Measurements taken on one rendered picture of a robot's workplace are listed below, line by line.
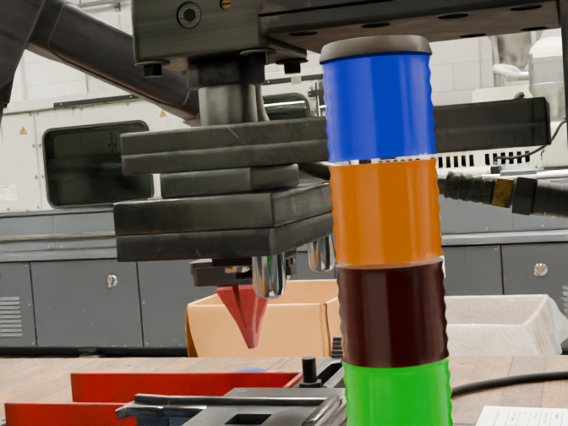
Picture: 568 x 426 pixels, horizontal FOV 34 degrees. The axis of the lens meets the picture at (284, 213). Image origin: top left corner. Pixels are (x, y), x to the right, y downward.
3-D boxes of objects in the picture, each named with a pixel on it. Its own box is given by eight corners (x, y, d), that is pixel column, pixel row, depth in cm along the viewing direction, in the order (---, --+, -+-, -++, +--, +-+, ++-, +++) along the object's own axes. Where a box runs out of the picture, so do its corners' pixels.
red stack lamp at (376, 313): (355, 345, 35) (349, 257, 35) (456, 344, 34) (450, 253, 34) (330, 368, 32) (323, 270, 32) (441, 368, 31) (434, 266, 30)
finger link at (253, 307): (223, 341, 105) (215, 259, 105) (283, 340, 103) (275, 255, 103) (199, 356, 99) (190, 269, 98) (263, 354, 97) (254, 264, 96)
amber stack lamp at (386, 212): (348, 253, 35) (342, 165, 35) (450, 249, 34) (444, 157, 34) (322, 266, 32) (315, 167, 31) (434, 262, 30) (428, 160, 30)
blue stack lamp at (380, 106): (342, 161, 35) (335, 71, 35) (444, 153, 34) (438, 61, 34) (315, 162, 31) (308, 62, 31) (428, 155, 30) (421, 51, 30)
